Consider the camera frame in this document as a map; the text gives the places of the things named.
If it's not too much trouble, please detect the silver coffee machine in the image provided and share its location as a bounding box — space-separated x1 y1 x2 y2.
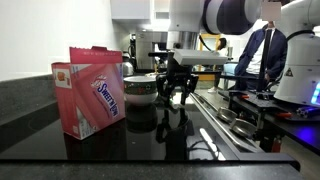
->
135 31 167 69

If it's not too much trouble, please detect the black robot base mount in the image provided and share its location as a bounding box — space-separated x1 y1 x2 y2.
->
219 90 320 155

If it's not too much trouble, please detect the stainless steel kettle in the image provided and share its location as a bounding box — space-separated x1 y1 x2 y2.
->
122 54 134 76

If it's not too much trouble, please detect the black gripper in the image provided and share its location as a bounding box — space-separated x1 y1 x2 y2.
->
149 52 199 105

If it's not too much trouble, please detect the silver stove knob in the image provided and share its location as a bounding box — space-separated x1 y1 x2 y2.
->
217 107 237 123
230 118 256 139

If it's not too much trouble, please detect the person in blue jacket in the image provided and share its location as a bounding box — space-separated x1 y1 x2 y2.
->
234 17 288 91

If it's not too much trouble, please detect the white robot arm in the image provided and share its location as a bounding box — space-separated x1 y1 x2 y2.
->
157 0 320 107

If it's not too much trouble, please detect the pink Sweet'N Low box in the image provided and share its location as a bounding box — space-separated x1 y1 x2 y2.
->
51 46 125 140

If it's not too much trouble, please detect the silver stove knob inner right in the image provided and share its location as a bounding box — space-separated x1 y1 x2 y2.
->
230 118 256 139

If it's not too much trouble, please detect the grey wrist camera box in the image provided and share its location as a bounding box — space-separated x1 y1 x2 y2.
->
173 49 228 65

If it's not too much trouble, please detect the silver stove knob outer right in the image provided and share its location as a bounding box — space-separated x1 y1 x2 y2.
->
217 107 237 123

